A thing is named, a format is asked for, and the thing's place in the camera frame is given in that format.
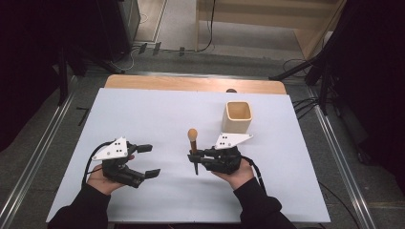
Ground hand-held gripper cable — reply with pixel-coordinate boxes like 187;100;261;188
81;140;113;189
242;156;267;195

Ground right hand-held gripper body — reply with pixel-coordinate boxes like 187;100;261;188
200;133;255;176

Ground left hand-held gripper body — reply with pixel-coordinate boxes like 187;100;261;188
92;136;147;189

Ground white floor cable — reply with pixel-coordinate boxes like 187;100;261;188
111;46;141;73

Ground person's left hand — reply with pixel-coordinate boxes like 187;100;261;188
86;155;136;196

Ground makeup brush with dark handle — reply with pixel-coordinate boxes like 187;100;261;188
187;128;200;177

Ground black floor cables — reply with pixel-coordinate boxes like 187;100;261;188
291;95;320;121

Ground black cabinet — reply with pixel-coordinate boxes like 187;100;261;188
95;0;141;63

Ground black stand leg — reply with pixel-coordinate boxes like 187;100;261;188
56;47;70;107

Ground metal floor rail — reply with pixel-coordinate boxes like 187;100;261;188
0;75;78;225
305;85;378;229

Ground left hand-held gripper cable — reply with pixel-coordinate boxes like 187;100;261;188
81;140;113;189

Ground white table mat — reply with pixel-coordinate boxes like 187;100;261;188
46;88;331;223

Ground cream square ceramic cup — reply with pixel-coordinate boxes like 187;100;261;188
222;100;253;135

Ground black hanging cable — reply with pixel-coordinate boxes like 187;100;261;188
198;0;217;52

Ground person's right hand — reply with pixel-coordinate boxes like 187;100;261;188
211;157;256;191

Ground black tripod stand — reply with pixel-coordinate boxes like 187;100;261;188
267;47;333;116

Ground dark curtain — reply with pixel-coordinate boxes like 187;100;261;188
0;0;108;152
328;0;405;194

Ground right hand-held gripper cable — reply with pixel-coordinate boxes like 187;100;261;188
242;156;267;195

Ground thin black floor cable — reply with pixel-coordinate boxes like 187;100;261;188
318;180;362;229

